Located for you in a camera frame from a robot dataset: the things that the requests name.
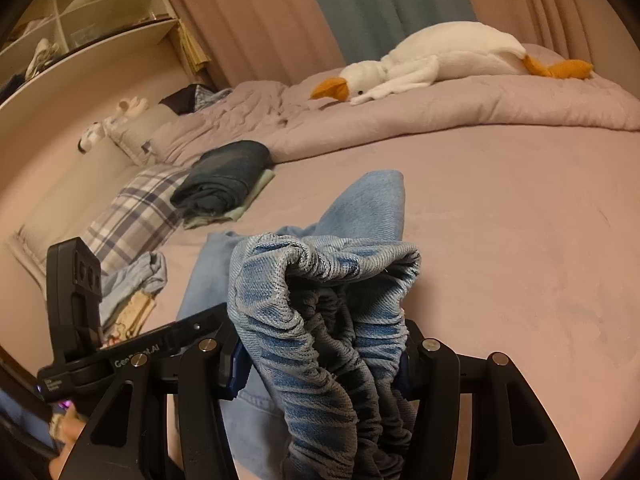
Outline small white plush toy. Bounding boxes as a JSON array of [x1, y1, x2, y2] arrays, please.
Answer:
[[77, 96, 149, 154]]

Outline yellow cloth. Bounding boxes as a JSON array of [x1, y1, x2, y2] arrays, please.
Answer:
[[103, 290, 156, 348]]

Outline crumpled blue-grey cloth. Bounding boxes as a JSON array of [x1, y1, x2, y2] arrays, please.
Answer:
[[99, 252, 168, 330]]

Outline white goose plush toy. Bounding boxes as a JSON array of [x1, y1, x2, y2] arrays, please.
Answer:
[[310, 21, 593, 105]]

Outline light green folded garment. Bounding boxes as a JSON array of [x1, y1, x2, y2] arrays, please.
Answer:
[[182, 168, 277, 230]]

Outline dark blue folded jeans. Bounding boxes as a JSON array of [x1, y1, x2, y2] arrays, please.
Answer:
[[170, 140, 272, 219]]

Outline dark clothes at headboard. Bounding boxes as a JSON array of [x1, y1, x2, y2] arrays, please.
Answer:
[[160, 84, 232, 115]]

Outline wooden shelf unit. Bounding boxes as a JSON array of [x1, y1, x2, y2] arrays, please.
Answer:
[[1, 0, 208, 120]]

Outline light blue denim pants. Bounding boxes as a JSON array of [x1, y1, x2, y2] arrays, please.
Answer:
[[179, 170, 421, 479]]

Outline pink quilted comforter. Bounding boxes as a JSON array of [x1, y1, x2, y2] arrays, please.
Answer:
[[146, 75, 639, 167]]

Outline beige pillow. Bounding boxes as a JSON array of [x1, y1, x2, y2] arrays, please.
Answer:
[[8, 104, 178, 289]]

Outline pink curtain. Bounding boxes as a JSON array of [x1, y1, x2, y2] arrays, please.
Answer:
[[150, 0, 597, 89]]

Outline person's hand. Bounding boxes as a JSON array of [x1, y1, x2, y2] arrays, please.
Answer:
[[49, 404, 86, 480]]

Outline plaid pillow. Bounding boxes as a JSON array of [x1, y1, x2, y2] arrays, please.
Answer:
[[81, 165, 188, 275]]

